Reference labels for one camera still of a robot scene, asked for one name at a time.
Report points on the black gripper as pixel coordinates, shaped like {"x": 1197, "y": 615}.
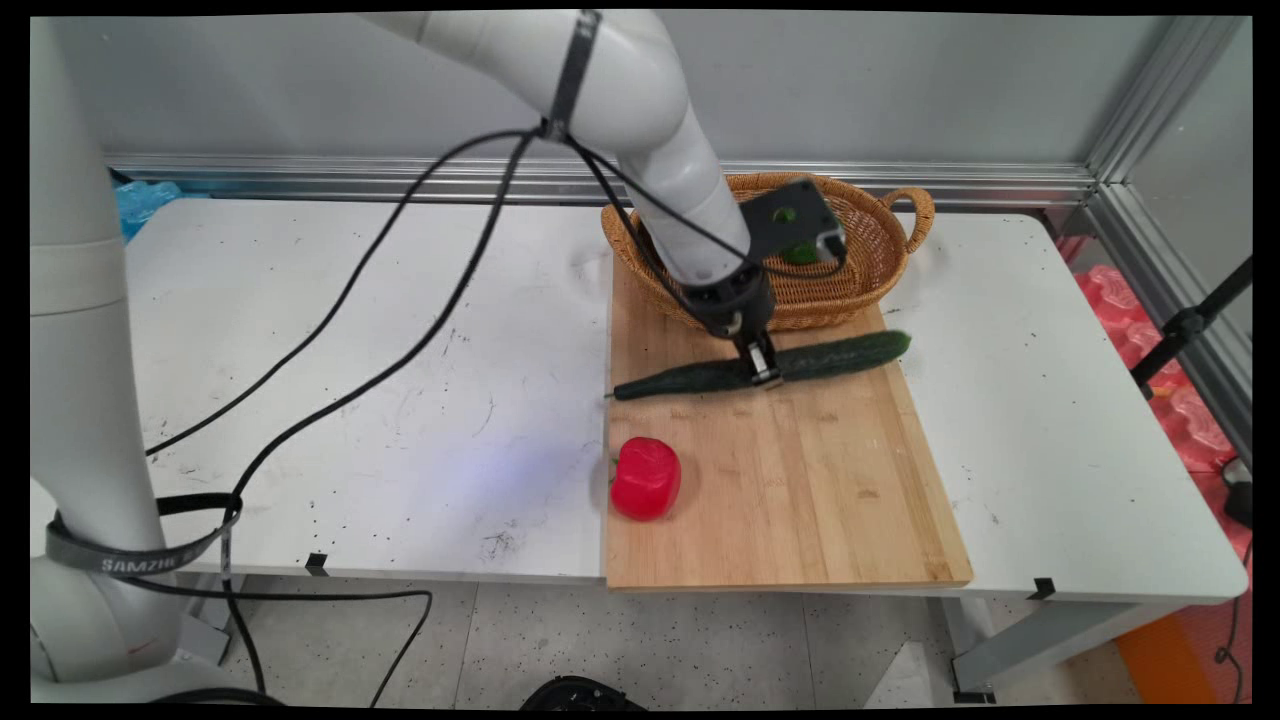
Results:
{"x": 735, "y": 300}

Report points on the long green cucumber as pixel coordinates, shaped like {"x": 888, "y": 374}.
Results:
{"x": 860, "y": 352}

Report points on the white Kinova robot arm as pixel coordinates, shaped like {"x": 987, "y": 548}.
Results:
{"x": 620, "y": 90}

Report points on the green bell pepper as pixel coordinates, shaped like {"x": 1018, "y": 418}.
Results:
{"x": 800, "y": 254}

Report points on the wooden cutting board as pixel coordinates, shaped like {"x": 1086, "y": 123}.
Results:
{"x": 800, "y": 500}

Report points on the woven wicker basket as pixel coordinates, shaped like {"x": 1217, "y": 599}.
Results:
{"x": 870, "y": 250}

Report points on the red bell pepper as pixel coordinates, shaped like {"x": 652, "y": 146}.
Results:
{"x": 646, "y": 480}

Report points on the round black floor object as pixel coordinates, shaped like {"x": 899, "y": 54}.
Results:
{"x": 582, "y": 694}

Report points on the grey table leg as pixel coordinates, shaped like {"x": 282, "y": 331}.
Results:
{"x": 1050, "y": 645}

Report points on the red bubble wrap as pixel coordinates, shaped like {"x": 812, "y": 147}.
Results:
{"x": 1180, "y": 410}

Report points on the black tripod stand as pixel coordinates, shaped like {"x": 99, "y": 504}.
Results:
{"x": 1185, "y": 325}

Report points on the small black device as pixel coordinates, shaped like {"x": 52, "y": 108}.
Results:
{"x": 1240, "y": 500}

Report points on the blue bubble wrap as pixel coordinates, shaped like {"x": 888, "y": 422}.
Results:
{"x": 145, "y": 200}

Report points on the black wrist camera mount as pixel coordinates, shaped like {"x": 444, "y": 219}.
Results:
{"x": 770, "y": 235}

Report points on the aluminium frame rail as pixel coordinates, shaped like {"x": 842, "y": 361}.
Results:
{"x": 950, "y": 180}

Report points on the aluminium frame post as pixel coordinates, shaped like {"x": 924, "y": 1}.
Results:
{"x": 1150, "y": 130}

